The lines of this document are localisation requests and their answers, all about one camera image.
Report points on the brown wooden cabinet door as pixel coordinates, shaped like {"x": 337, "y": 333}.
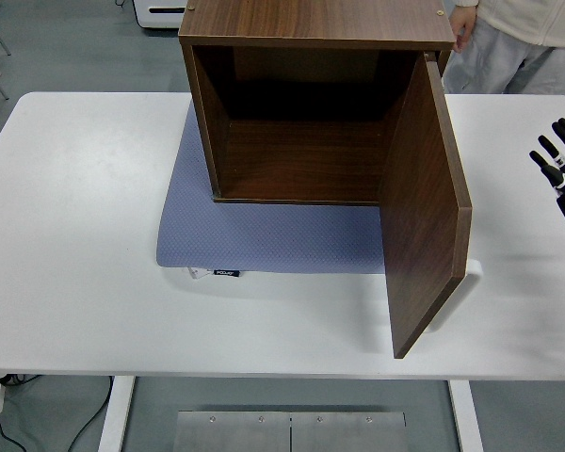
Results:
{"x": 419, "y": 212}

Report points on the brown wooden cabinet body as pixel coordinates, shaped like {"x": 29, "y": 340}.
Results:
{"x": 311, "y": 19}

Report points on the person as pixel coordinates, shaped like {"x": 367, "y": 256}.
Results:
{"x": 522, "y": 47}

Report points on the person's hand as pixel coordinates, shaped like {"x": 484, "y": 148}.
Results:
{"x": 462, "y": 28}

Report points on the white table leg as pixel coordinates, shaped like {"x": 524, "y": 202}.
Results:
{"x": 115, "y": 414}
{"x": 466, "y": 419}

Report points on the blue-grey textured mat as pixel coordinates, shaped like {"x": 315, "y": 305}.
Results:
{"x": 263, "y": 235}

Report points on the grey metal plate with screws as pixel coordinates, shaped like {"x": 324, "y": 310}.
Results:
{"x": 230, "y": 433}
{"x": 348, "y": 433}

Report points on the black mat label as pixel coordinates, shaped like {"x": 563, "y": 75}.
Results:
{"x": 227, "y": 272}

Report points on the white mat tag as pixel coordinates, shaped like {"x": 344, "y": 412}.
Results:
{"x": 197, "y": 273}

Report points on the white appliance with black slot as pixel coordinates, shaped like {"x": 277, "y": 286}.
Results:
{"x": 162, "y": 21}

